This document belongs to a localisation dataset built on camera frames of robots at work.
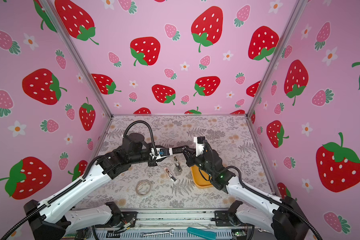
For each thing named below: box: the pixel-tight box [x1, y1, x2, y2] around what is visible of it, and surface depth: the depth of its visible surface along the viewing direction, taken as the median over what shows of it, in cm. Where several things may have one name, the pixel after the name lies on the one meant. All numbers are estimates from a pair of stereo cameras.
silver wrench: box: [139, 228, 175, 238], surface depth 72 cm
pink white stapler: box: [164, 167, 178, 183], surface depth 89 cm
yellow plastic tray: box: [191, 165, 213, 188], surface depth 70 cm
